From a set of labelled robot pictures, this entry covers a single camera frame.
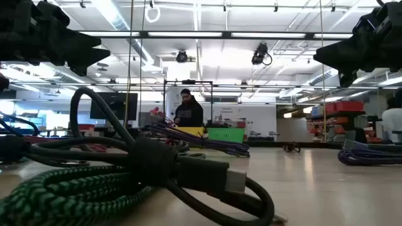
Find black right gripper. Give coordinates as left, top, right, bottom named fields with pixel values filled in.
left=313, top=0, right=402, bottom=88

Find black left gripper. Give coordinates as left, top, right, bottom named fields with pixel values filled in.
left=0, top=0, right=111, bottom=77

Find purple braided USB cable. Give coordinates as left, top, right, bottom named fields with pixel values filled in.
left=147, top=121, right=251, bottom=158
left=337, top=139, right=402, bottom=167

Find black USB cable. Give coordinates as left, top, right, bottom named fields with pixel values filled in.
left=0, top=111, right=92, bottom=168
left=282, top=141, right=302, bottom=154
left=23, top=87, right=288, bottom=226

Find green braided USB cable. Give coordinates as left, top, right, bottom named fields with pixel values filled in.
left=0, top=165, right=155, bottom=226

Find dark green tool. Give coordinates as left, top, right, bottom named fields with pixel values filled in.
left=177, top=151, right=207, bottom=159

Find red storage bin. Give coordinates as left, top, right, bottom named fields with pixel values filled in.
left=335, top=100, right=365, bottom=113

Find storage shelf rack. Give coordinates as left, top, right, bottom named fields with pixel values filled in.
left=306, top=100, right=383, bottom=144

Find black monitor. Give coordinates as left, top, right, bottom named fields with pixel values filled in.
left=90, top=92, right=139, bottom=122

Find person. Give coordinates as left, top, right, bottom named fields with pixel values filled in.
left=173, top=88, right=204, bottom=128
left=381, top=89, right=402, bottom=144

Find black overhead light bar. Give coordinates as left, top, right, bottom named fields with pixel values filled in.
left=78, top=30, right=354, bottom=40

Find yellow plastic bin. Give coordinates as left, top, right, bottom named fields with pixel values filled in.
left=174, top=126, right=206, bottom=138

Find green plastic bin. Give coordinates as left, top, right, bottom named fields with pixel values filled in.
left=207, top=127, right=246, bottom=144

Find white hanging ring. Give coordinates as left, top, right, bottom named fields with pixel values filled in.
left=144, top=5, right=161, bottom=24

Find black aluminium table frame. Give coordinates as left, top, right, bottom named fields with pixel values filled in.
left=244, top=141, right=402, bottom=150

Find black overhead camera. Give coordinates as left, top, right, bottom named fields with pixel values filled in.
left=251, top=42, right=273, bottom=67

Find round black ceiling camera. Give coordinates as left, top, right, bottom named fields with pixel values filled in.
left=175, top=49, right=188, bottom=63

